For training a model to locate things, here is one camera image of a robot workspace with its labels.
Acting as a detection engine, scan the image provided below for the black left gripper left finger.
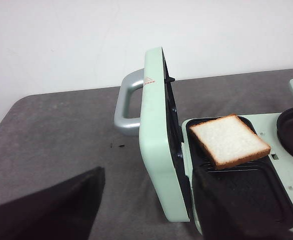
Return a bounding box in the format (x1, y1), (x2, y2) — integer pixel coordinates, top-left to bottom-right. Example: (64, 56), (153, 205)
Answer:
(0, 167), (105, 240)

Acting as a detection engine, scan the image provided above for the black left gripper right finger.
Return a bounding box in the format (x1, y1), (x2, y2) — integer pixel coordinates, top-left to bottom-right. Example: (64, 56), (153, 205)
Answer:
(192, 167), (293, 240)

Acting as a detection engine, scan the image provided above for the white bread slice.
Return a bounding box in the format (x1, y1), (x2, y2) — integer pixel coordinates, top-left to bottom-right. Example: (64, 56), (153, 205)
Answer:
(189, 114), (271, 170)

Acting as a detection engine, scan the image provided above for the mint green sandwich maker lid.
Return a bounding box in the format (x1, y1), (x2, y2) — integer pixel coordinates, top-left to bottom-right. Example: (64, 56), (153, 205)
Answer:
(114, 46), (191, 222)

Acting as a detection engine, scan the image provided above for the mint green breakfast maker base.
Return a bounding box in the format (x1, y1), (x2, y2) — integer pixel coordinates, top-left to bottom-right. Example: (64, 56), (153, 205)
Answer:
(182, 113), (293, 232)

